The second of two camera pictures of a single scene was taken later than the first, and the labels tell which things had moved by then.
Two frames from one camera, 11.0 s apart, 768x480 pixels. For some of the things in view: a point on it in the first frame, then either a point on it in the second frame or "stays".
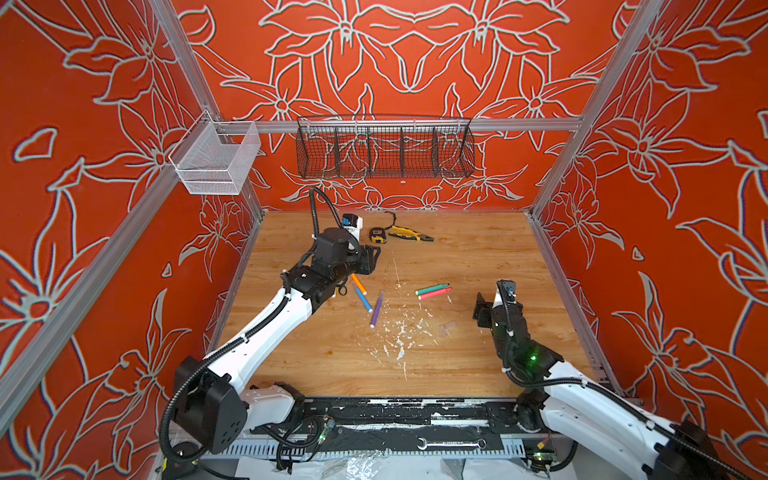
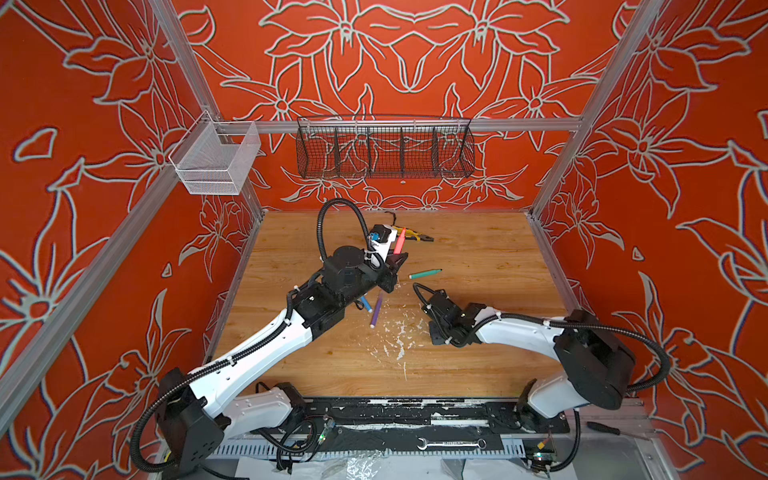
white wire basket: [214, 157] stays
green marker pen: [429, 289] to [423, 274]
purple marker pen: [377, 311] stays
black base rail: [369, 424] stays
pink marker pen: [428, 295] to [400, 242]
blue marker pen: [364, 300] stays
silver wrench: [480, 444] stays
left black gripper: [367, 259] to [387, 271]
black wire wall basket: [384, 146] stays
